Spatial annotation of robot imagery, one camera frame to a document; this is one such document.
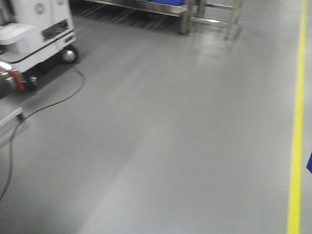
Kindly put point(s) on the small blue plastic block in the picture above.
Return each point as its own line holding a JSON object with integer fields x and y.
{"x": 309, "y": 164}

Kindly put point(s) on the white wheeled machine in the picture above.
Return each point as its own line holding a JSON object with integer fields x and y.
{"x": 32, "y": 31}

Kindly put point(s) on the stainless steel table frame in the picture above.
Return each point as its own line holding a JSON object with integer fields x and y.
{"x": 190, "y": 11}

